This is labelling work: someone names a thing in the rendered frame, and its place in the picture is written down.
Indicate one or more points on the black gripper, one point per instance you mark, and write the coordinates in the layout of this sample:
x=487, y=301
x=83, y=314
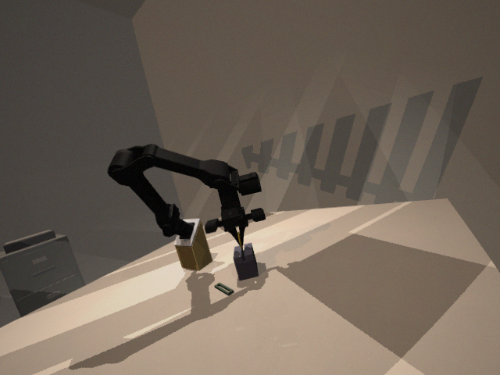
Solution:
x=256, y=215

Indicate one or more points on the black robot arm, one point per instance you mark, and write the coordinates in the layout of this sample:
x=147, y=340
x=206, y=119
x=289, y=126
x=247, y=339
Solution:
x=127, y=167

